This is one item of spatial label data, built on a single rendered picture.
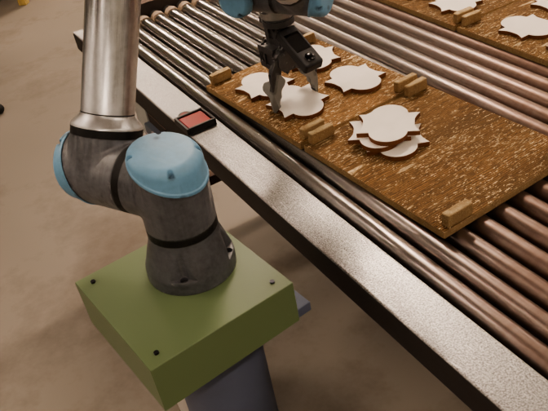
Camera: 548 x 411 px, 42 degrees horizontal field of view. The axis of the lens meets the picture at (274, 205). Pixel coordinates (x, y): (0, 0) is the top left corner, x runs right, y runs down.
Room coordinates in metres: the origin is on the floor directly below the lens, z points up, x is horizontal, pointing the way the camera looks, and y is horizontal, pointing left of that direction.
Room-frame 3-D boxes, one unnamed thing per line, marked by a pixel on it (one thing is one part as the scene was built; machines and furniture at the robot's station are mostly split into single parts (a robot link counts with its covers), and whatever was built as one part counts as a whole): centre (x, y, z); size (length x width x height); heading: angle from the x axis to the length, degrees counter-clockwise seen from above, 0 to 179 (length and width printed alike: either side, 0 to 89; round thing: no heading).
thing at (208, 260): (0.94, 0.15, 1.01); 0.15 x 0.15 x 0.10
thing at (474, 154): (1.19, -0.33, 0.93); 0.41 x 0.35 x 0.02; 28
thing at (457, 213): (0.95, -0.31, 0.95); 0.06 x 0.02 x 0.03; 118
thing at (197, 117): (1.51, 0.15, 0.92); 0.06 x 0.06 x 0.01; 25
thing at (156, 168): (0.94, 0.15, 1.13); 0.13 x 0.12 x 0.14; 54
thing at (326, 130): (1.30, -0.13, 0.95); 0.06 x 0.02 x 0.03; 118
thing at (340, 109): (1.56, -0.14, 0.93); 0.41 x 0.35 x 0.02; 28
